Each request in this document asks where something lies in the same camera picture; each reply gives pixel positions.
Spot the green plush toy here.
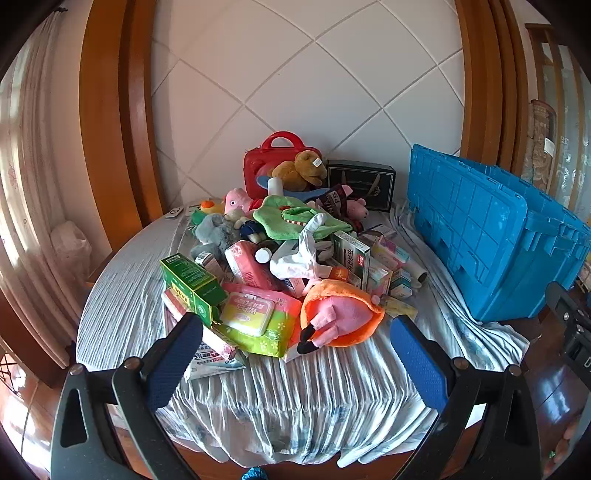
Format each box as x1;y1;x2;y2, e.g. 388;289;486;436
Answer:
252;195;352;241

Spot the green white medicine box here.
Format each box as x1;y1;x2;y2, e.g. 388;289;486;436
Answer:
331;230;371;291

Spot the white cloth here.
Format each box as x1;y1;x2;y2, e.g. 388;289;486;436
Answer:
269;213;335;296

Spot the orange pink plush toy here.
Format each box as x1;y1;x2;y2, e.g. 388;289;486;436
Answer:
295;278;386;355

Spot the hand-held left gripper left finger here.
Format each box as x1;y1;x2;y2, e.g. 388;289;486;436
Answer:
48;312;204;480

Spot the white teal small box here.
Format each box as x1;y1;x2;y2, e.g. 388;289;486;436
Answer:
390;270;413;298

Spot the red carry case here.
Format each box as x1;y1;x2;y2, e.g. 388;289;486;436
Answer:
243;131;324;199

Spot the black printed box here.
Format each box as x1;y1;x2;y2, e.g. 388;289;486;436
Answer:
325;159;397;212

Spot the brown teddy bear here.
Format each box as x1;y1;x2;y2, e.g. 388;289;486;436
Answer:
270;150;329;192

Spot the blue plastic crate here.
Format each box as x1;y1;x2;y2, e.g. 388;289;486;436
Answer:
406;144;591;324

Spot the pink plush dark clothing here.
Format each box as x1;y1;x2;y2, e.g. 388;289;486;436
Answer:
318;184;370;221

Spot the green wet wipes pack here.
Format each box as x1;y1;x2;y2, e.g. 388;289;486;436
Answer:
212;284;305;360

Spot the grey striped tablecloth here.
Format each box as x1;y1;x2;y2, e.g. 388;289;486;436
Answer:
76;196;531;469

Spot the pink flowered tissue pack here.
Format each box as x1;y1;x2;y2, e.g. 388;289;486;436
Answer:
224;240;289;291

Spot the white plastic bag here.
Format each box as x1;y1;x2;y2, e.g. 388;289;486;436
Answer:
48;220;93;282

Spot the wooden door frame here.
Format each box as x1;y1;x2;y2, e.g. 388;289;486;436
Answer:
455;0;532;171
78;0;169;250

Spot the patterned curtain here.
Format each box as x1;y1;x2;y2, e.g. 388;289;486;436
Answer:
529;99;560;183

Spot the grey plush toy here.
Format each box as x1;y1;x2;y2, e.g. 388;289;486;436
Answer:
194;213;245;252

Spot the round wooden desktop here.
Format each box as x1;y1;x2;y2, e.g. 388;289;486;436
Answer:
76;198;543;480

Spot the pink pig plush toy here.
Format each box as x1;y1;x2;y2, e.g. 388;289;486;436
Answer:
224;187;266;217

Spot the yellow flat box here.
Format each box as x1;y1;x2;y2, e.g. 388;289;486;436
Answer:
381;295;419;321

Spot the pink flat box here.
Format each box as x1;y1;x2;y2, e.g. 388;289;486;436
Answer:
161;286;195;321

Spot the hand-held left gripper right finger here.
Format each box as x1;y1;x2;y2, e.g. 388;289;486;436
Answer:
390;316;542;480

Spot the pale curtain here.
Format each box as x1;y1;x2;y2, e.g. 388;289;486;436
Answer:
0;9;93;370

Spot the blue plastic scoop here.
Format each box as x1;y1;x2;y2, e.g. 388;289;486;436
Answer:
256;174;340;204

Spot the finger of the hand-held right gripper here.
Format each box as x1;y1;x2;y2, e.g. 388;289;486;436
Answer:
546;281;591;325

